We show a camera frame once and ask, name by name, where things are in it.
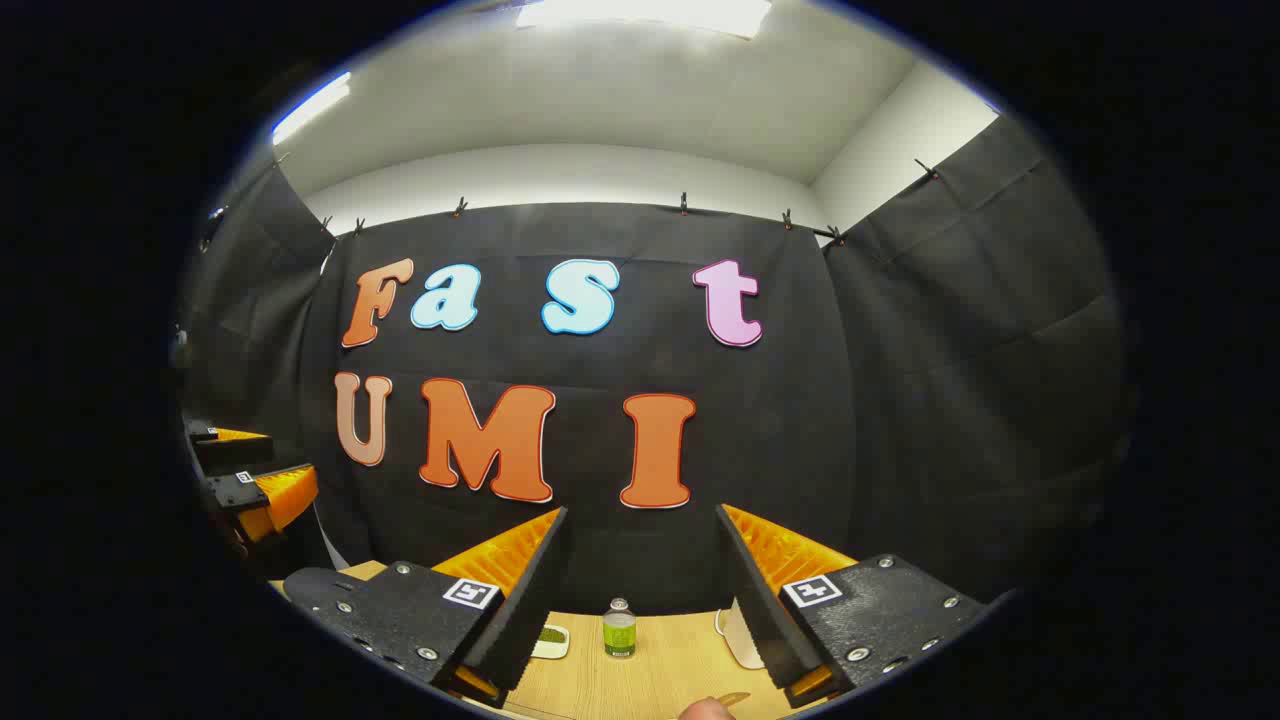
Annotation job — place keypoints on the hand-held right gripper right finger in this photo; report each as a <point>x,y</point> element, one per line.
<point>760,600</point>

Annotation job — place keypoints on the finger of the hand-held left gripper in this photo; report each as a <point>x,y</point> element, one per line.
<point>285,495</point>
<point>230,450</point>

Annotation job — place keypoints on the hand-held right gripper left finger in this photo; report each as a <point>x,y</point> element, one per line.
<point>530,600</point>

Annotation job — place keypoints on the white toaster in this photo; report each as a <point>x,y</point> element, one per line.
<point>742,645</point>

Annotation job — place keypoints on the white divided dish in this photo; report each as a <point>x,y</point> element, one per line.
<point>550,650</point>

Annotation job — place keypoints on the green label drink bottle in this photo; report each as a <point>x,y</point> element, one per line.
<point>619,635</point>

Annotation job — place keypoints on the black backdrop cloth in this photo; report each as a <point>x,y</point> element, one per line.
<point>800,420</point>

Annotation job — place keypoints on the ceiling light strip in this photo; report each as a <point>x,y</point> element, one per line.
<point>312,108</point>

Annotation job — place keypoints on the row of black cloth clips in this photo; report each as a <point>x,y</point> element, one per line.
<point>684,203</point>

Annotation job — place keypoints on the ceiling light panel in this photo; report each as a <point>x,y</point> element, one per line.
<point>640,15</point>

